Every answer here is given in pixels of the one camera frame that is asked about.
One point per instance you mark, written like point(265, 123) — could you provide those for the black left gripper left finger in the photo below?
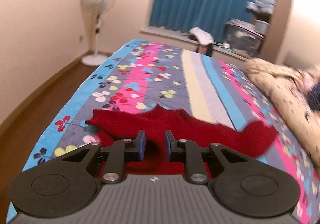
point(107, 164)

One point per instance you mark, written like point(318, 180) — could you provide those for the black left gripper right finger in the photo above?
point(201, 164)

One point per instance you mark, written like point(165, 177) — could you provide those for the red knitted sweater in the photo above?
point(253, 140)

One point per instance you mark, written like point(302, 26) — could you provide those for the colourful floral bed cover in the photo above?
point(280, 186)

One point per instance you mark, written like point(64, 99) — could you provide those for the beige star-pattern duvet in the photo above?
point(286, 87)

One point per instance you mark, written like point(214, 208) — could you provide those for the white cloth on sill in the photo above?
point(203, 37)

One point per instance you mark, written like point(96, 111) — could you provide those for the clear plastic storage box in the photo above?
point(243, 39)

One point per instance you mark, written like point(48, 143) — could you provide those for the navy dotted pillow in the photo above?
point(313, 98)

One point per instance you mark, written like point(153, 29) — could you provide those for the white standing fan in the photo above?
point(97, 8)

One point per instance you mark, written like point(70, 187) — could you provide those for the wooden shelf with clutter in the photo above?
point(262, 11)

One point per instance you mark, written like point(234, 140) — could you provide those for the wall socket plate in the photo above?
point(81, 38)

